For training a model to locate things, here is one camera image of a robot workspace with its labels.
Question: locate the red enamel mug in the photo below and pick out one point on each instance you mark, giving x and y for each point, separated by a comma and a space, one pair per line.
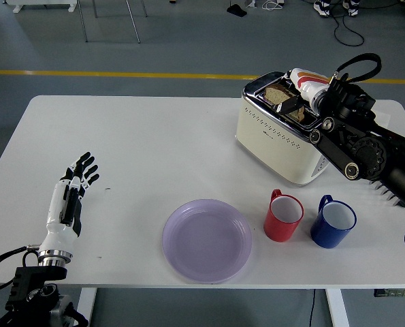
280, 231

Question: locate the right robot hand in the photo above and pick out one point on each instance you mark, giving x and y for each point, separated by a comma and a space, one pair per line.
306, 81

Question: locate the blue enamel mug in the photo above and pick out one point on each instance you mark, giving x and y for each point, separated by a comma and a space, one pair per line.
326, 235

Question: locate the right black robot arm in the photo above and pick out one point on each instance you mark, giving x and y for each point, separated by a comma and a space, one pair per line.
369, 153

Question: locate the white table leg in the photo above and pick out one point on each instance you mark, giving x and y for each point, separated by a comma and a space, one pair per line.
84, 308
338, 310

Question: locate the white furniture base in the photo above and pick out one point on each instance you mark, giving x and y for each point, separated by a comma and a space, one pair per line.
42, 4

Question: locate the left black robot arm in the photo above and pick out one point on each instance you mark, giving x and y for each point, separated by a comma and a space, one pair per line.
35, 293

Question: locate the black table control panel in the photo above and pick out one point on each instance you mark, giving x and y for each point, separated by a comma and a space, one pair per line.
396, 293

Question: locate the cream chrome toaster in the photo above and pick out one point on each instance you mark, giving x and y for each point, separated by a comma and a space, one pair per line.
273, 146

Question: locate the person's black white shoe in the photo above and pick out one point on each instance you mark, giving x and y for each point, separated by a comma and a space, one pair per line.
351, 8
322, 7

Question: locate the grey metal chair frame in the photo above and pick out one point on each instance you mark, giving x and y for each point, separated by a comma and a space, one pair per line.
134, 24

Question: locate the silver metal toast rack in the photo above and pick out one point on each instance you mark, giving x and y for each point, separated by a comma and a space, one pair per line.
387, 195

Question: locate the brown bread slice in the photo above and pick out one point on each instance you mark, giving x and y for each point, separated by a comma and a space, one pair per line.
277, 93

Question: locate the purple plastic plate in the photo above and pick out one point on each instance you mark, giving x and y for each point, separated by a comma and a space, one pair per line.
205, 242

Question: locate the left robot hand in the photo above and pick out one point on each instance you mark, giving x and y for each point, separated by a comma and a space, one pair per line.
56, 235

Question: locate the black floor pedal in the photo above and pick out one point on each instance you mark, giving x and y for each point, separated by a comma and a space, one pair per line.
237, 9

